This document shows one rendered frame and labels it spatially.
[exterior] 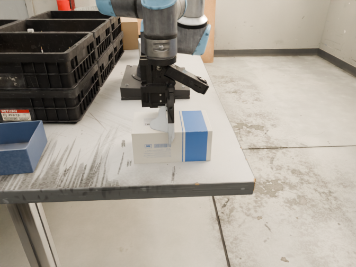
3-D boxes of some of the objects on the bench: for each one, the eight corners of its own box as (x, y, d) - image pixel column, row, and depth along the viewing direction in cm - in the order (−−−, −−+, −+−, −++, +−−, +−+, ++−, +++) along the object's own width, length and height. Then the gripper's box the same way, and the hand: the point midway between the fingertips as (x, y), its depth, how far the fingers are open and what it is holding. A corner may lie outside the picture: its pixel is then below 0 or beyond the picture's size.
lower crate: (116, 68, 145) (113, 43, 139) (102, 90, 119) (98, 61, 113) (35, 68, 145) (29, 43, 139) (4, 90, 119) (-5, 61, 113)
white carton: (203, 137, 87) (205, 109, 82) (210, 160, 77) (212, 131, 72) (136, 140, 86) (134, 112, 81) (134, 163, 75) (131, 133, 71)
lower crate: (102, 90, 119) (98, 61, 113) (80, 125, 93) (73, 90, 87) (4, 90, 119) (-5, 61, 113) (-44, 125, 93) (-60, 90, 87)
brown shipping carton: (139, 49, 178) (137, 21, 170) (102, 51, 175) (98, 22, 167) (136, 38, 203) (135, 14, 195) (105, 39, 200) (101, 15, 192)
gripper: (141, 46, 76) (145, 114, 86) (137, 69, 59) (143, 151, 69) (174, 45, 77) (174, 113, 87) (179, 68, 60) (179, 149, 70)
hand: (171, 130), depth 78 cm, fingers closed on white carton, 14 cm apart
